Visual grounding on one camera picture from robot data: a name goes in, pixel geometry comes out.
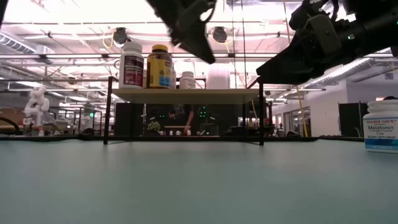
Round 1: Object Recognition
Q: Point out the white bottle red label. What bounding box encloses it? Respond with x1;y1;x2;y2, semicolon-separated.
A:
118;42;145;90

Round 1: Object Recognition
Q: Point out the white robot figure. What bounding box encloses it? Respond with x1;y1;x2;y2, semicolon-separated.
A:
23;86;50;127

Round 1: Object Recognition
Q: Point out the gray ceiling air duct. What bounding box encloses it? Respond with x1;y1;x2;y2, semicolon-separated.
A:
0;32;55;65

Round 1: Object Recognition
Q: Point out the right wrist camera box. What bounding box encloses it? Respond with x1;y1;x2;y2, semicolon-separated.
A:
306;14;342;56

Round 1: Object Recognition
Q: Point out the yellow hanging cable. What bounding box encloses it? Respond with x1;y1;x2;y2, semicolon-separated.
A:
281;0;309;138

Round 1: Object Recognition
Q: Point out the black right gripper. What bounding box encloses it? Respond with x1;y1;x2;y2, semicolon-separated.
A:
256;0;371;86

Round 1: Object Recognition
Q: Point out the large plain white bottle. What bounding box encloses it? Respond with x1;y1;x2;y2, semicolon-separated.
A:
206;63;231;90

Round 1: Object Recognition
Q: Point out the green table mat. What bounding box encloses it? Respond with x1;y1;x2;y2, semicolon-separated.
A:
0;138;398;224

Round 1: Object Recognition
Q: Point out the black metal shelf frame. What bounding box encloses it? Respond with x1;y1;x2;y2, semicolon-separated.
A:
103;76;265;146

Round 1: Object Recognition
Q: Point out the green potted plant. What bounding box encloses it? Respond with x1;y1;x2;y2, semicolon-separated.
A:
146;120;162;135

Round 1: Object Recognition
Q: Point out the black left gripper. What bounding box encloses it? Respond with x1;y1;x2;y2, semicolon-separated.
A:
146;0;218;65

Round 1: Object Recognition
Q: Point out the black ceiling cable reel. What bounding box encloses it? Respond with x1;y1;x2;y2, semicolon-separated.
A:
112;27;130;45
212;26;228;44

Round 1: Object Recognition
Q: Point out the wooden shelf board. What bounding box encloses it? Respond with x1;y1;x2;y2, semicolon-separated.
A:
111;88;261;105

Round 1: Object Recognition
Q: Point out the yellow fish oil bottle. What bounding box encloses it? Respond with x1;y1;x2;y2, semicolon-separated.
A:
146;44;174;90

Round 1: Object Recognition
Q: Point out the black curved cable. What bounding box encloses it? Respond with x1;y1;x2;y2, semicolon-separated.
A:
0;116;17;135

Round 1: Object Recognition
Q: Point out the white Trader Joe's melatonin bottle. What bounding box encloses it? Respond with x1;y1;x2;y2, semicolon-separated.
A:
179;71;197;90
363;100;398;154

